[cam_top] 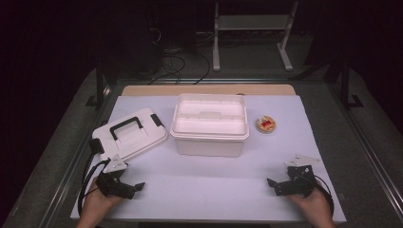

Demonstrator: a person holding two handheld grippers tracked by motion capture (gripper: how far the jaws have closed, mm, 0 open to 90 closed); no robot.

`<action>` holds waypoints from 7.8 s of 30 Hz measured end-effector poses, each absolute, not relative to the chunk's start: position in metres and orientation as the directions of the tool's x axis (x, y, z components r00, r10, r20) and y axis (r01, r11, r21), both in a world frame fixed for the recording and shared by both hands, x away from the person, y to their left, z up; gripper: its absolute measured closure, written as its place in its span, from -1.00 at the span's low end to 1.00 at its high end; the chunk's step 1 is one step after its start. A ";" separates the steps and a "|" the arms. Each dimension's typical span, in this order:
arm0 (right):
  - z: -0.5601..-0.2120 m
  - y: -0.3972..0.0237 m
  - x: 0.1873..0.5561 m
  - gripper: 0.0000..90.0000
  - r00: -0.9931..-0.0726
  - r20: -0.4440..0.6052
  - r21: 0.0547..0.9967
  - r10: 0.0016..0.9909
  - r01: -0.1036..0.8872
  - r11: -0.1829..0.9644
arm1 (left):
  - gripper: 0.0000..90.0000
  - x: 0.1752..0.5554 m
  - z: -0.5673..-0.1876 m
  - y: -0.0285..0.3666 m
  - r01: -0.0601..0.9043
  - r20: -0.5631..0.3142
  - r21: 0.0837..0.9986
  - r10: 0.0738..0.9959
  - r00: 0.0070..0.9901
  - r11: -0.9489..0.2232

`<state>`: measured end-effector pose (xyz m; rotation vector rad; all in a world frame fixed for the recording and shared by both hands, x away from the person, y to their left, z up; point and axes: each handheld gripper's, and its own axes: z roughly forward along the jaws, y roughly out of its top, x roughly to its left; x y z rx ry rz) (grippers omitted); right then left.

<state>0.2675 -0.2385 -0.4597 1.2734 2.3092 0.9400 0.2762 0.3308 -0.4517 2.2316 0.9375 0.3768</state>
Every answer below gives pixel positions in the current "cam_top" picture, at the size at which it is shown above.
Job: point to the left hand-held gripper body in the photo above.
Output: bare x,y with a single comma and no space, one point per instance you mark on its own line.
115,186

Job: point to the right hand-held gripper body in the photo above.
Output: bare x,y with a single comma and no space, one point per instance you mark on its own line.
299,183

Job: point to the white plastic storage box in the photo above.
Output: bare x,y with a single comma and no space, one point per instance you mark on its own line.
209,148

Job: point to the white tray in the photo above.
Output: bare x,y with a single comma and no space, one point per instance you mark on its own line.
194,110

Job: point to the person's right hand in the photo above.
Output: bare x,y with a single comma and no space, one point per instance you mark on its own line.
315,205

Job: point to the person's left hand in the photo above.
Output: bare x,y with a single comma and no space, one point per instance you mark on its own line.
95,205

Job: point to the small round tan container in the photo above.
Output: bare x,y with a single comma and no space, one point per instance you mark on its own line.
266,125

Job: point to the white table mat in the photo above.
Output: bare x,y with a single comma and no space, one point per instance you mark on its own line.
206,186

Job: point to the white metal stand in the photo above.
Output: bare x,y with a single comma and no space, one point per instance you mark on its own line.
253,22

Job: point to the black frame post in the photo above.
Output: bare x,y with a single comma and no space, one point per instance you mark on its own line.
346,88
99,85

